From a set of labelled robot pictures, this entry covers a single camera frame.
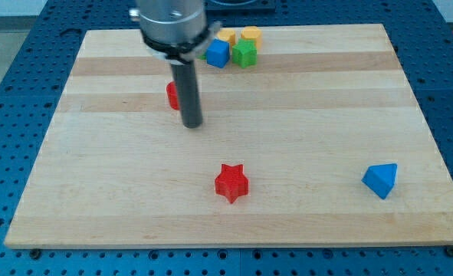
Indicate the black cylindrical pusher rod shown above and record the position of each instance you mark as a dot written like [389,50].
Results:
[187,90]

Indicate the red circle block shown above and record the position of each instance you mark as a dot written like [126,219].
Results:
[172,95]

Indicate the blue cube block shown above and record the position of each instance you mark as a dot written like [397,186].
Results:
[218,53]

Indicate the yellow pentagon block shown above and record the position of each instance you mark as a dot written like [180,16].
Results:
[227,35]

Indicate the green star block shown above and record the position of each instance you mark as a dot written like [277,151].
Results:
[244,53]

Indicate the yellow hexagon block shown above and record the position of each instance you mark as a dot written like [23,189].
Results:
[253,33]

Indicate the red star block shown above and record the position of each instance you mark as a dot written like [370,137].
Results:
[231,182]

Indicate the wooden board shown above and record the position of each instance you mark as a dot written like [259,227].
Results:
[117,169]

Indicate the blue triangle block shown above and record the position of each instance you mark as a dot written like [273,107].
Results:
[381,178]

